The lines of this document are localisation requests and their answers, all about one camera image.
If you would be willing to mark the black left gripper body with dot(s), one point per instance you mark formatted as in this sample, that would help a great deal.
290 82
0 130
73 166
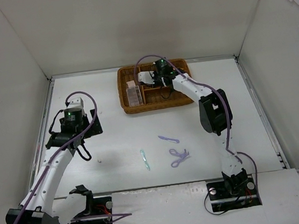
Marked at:
93 126

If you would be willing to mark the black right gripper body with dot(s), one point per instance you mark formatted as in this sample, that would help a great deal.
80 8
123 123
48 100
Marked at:
157 80

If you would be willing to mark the pink rectangular compact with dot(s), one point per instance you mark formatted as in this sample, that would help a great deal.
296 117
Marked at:
130 84

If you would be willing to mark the clear mauve eyeshadow palette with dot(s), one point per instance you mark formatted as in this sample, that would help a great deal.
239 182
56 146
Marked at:
134 96

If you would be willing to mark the mint green eyebrow razor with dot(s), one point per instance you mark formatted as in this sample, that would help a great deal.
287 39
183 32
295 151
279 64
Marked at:
142 152

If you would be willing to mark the purple eyebrow razor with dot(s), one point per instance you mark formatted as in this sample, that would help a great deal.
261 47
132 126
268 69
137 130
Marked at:
168 139

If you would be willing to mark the purple small scissors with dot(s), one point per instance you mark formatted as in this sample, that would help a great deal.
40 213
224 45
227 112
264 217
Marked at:
180 157

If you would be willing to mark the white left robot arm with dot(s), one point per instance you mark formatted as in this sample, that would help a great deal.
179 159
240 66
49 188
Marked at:
37 207

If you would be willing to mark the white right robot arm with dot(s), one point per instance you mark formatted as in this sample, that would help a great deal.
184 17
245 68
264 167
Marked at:
215 118

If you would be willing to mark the brown wicker divided tray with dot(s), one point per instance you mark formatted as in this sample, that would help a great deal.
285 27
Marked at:
154 98

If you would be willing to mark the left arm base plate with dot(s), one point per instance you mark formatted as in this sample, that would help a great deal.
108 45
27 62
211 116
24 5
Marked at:
101 205

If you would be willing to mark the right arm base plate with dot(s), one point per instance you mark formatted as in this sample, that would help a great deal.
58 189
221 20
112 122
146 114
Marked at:
219 200

